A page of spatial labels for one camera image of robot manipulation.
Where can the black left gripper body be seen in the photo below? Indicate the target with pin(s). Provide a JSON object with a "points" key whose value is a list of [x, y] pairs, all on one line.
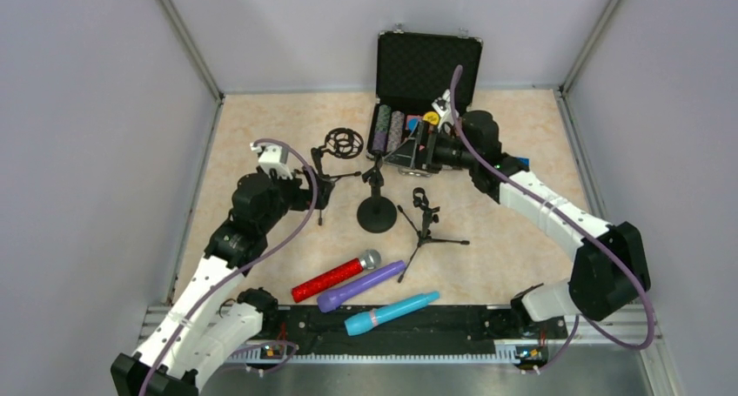
{"points": [[322, 188]]}

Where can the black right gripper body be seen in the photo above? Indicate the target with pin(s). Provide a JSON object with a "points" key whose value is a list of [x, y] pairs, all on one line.
{"points": [[429, 153]]}

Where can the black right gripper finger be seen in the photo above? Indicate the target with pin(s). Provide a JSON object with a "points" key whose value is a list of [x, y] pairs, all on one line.
{"points": [[404, 156], [419, 134]]}

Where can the black tripod shock-mount stand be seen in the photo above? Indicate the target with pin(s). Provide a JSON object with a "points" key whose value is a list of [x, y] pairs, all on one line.
{"points": [[341, 143]]}

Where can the red glitter microphone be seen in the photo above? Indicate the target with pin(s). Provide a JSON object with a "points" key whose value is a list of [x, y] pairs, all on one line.
{"points": [[367, 260]]}

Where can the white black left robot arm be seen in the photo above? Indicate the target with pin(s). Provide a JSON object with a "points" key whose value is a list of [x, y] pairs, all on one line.
{"points": [[189, 346]]}

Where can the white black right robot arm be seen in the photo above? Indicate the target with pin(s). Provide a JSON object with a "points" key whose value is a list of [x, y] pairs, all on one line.
{"points": [[609, 264]]}

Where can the black small tripod mic stand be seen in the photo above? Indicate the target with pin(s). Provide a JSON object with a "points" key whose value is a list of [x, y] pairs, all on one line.
{"points": [[423, 233]]}

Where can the black round-base mic stand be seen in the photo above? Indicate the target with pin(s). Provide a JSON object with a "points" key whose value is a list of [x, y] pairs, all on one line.
{"points": [[376, 214]]}

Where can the blue round dealer chip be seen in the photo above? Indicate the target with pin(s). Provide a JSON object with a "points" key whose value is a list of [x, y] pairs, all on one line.
{"points": [[412, 124]]}

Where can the yellow round dealer chip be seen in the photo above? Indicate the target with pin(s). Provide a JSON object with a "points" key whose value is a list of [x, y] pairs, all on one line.
{"points": [[431, 117]]}

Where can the blue orange chip stack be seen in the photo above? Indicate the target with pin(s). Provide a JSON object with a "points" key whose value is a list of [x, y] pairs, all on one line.
{"points": [[395, 131]]}

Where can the purple green chip stack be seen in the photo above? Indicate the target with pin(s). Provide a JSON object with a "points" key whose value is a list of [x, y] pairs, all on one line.
{"points": [[381, 130]]}

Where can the black poker chip case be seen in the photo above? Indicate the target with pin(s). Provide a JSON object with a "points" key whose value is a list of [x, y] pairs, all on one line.
{"points": [[413, 69]]}

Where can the purple microphone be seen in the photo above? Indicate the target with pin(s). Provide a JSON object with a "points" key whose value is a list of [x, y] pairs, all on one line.
{"points": [[332, 299]]}

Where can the cyan microphone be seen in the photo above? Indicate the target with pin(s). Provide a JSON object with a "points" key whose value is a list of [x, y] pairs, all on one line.
{"points": [[366, 321]]}

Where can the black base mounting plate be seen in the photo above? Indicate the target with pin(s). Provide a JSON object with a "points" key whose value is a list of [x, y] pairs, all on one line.
{"points": [[436, 330]]}

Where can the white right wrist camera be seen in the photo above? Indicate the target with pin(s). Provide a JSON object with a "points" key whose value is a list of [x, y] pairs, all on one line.
{"points": [[443, 107]]}

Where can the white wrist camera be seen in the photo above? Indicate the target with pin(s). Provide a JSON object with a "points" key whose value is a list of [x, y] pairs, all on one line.
{"points": [[443, 107], [273, 160]]}

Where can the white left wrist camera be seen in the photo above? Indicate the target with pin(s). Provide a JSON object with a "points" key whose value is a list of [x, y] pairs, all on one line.
{"points": [[273, 160]]}

